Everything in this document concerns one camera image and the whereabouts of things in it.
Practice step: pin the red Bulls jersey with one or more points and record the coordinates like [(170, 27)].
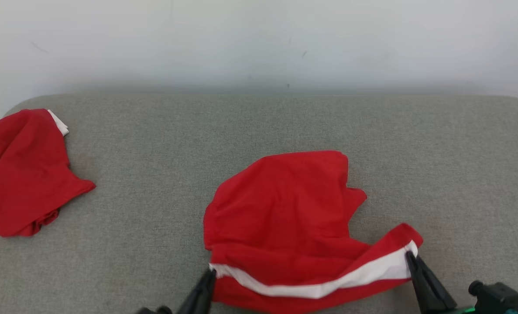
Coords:
[(23, 174)]

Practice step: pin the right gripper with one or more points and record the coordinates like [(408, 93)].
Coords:
[(464, 311)]

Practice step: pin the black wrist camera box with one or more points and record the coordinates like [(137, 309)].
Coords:
[(499, 298), (154, 311)]

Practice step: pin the grey fabric sofa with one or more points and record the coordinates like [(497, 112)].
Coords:
[(162, 152)]

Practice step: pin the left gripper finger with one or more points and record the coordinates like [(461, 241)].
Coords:
[(193, 296), (206, 301)]

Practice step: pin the red shorts with white band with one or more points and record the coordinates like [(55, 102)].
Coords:
[(280, 209)]

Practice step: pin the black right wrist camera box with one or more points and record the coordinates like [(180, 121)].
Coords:
[(499, 298)]

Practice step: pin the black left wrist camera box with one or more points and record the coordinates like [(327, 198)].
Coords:
[(154, 311)]

